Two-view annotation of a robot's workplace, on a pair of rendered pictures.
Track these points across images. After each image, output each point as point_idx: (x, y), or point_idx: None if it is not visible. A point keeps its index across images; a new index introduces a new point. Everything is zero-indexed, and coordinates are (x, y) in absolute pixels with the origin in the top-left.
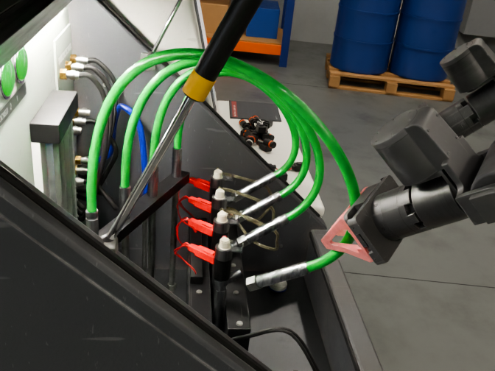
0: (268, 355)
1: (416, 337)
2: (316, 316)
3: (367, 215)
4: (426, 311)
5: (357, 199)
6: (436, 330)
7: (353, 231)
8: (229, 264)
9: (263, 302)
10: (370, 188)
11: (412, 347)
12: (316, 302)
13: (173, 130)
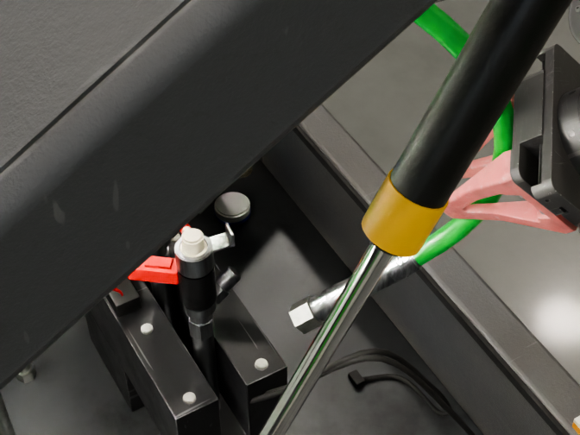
0: (290, 362)
1: (402, 131)
2: (330, 243)
3: (562, 161)
4: (400, 77)
5: (516, 123)
6: (428, 104)
7: (546, 205)
8: (213, 274)
9: (223, 255)
10: (532, 90)
11: (401, 151)
12: (323, 219)
13: (350, 320)
